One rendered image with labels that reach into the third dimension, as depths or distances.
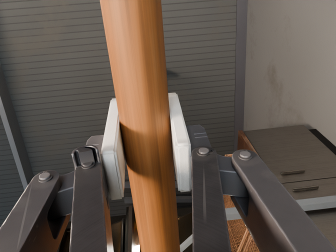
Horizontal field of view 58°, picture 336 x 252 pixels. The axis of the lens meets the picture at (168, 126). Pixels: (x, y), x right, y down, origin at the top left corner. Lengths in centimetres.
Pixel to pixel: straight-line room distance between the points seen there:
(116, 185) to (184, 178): 3
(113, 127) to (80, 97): 361
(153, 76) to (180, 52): 346
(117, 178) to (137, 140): 3
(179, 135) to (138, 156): 3
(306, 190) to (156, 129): 162
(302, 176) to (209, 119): 224
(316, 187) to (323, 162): 28
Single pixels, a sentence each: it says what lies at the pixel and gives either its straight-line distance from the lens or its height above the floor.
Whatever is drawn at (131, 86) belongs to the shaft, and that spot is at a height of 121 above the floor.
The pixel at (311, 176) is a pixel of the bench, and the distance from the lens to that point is 188.
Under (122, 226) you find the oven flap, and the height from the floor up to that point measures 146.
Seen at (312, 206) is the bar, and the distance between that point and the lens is 162.
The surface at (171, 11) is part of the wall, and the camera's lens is 355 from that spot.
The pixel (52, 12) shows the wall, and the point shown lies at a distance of 365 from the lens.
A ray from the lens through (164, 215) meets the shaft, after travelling 21.
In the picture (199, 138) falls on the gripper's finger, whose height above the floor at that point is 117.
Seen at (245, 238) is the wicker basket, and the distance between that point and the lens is 175.
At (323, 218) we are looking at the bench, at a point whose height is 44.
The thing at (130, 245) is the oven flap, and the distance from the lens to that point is 198.
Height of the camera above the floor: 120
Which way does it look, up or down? 3 degrees down
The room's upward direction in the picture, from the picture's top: 96 degrees counter-clockwise
